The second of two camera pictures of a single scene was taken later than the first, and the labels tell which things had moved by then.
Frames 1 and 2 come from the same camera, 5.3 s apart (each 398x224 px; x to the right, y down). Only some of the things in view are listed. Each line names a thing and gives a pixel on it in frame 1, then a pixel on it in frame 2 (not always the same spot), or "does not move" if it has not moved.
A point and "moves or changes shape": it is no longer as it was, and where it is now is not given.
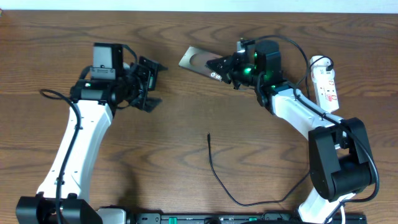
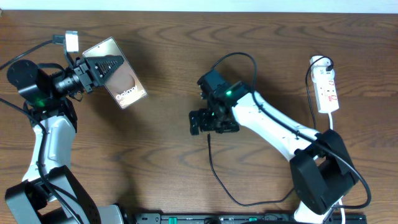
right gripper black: x=227 y=64 to x=204 y=126
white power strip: x=323 y=76 does not move
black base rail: x=181 y=218 does not move
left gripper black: x=149 y=72 to x=83 y=75
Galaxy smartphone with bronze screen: x=194 y=60 moves or changes shape
